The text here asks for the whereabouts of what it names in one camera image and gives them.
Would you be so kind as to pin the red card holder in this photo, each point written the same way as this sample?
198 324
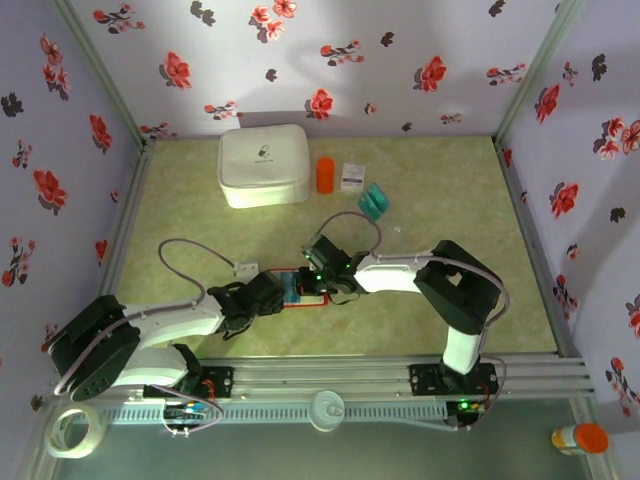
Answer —
315 302

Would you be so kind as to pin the teal credit card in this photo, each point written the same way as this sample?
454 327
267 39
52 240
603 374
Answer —
369 206
291 289

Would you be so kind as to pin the teal blue packets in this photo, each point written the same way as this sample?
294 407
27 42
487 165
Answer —
378 196

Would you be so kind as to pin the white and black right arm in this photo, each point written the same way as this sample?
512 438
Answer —
390 277

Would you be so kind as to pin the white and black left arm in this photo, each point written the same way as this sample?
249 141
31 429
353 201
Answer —
170 322

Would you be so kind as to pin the orange pill bottle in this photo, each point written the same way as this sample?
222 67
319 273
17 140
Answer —
325 175

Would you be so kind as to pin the white paper packet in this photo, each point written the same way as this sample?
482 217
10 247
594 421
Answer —
353 175

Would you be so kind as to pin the white round plastic lid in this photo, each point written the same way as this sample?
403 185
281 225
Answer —
327 411

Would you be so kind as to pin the white zip pouch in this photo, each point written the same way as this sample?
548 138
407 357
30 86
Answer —
265 160

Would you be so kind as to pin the green circuit board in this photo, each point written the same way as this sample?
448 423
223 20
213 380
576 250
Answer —
187 411

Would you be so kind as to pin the black controller with green light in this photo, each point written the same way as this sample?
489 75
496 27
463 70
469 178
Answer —
465 410

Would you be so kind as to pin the clear adhesive tape roll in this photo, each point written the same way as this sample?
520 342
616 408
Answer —
75 452

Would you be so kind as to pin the amber bottle with orange cap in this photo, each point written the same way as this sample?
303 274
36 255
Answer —
582 439

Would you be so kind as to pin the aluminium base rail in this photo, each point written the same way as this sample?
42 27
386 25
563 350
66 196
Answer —
320 372

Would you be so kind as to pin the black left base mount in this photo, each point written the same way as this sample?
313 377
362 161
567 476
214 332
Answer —
220 382

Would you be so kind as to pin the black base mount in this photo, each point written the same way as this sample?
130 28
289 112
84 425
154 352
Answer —
220 382
425 380

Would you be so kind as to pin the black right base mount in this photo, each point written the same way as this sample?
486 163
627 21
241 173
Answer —
425 380

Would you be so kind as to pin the aluminium side rail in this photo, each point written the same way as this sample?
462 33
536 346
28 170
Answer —
127 225
530 235

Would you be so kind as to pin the aluminium frame post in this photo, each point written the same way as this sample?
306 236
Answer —
537 70
100 70

